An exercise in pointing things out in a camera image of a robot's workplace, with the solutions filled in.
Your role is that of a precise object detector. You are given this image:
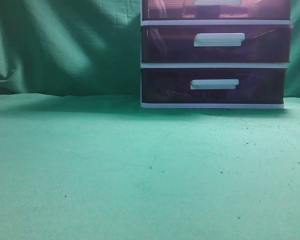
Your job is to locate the translucent red drawer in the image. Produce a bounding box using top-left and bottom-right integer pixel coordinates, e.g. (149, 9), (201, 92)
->
(141, 24), (292, 63)
(141, 68), (286, 104)
(141, 0), (292, 21)

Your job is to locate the green cloth backdrop and cover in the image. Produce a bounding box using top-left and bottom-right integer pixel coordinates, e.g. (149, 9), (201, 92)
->
(0, 0), (300, 240)

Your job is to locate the white plastic drawer cabinet frame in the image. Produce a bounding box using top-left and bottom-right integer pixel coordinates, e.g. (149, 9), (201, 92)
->
(140, 3), (293, 109)

